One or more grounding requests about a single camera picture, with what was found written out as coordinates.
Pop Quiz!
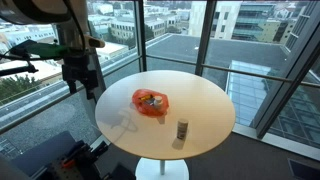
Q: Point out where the yellow black can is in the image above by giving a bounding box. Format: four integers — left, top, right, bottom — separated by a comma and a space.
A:
139, 95, 153, 101

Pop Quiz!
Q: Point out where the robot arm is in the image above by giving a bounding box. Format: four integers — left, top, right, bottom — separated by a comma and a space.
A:
0, 0, 105, 100

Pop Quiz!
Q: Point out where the white-capped bottle in bag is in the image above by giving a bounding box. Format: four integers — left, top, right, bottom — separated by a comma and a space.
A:
154, 96, 163, 107

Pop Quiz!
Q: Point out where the orange plastic bag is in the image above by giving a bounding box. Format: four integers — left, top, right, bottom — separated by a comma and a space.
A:
132, 89, 169, 117

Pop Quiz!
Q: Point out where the white table base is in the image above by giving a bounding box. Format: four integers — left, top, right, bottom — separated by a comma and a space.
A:
135, 158, 189, 180

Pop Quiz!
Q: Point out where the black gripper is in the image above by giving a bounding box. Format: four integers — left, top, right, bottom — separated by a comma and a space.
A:
62, 55, 98, 100

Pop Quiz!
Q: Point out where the white pill bottle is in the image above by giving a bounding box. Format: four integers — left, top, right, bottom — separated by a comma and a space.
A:
177, 119, 189, 140

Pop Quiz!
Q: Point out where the round white table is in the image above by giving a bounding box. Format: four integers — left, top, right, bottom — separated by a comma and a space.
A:
95, 70, 236, 160

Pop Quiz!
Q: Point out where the black equipment with orange button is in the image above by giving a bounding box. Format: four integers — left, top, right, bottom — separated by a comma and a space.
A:
44, 141, 109, 180

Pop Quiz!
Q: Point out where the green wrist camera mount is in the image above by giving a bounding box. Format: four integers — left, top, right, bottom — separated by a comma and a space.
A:
9, 40, 69, 59

